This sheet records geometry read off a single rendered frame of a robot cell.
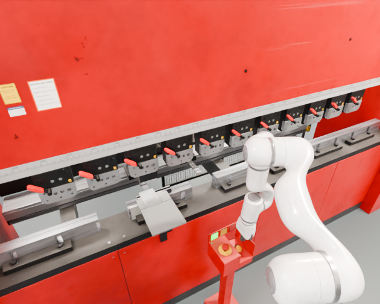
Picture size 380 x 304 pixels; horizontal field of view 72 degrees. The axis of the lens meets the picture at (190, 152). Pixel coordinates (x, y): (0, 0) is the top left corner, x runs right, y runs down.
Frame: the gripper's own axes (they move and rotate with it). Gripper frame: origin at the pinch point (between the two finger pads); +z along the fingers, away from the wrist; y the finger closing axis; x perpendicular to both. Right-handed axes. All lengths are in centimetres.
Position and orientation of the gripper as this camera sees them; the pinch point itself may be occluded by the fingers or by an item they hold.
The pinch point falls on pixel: (243, 237)
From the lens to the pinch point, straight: 150.3
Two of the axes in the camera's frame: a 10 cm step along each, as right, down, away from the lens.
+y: 4.9, 5.5, -6.8
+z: -0.3, 7.9, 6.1
